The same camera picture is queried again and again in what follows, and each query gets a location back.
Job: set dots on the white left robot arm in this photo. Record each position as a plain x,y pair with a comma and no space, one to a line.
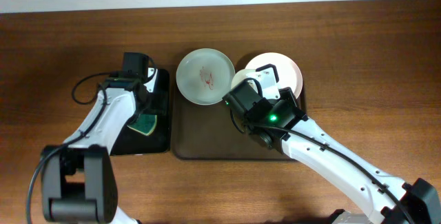
130,116

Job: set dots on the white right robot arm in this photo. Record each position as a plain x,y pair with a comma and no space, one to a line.
282,125

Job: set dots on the pink dirty plate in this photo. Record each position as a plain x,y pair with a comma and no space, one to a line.
289,73

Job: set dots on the yellow green sponge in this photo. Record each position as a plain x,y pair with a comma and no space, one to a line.
144,124

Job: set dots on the black sponge tray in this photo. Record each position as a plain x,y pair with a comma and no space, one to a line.
130,142

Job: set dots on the pale green dirty plate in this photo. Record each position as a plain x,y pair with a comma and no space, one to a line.
204,76

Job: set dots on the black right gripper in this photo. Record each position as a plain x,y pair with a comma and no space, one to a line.
289,95

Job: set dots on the white plate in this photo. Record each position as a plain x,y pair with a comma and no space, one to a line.
244,75

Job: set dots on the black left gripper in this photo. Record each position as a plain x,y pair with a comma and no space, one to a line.
151,105

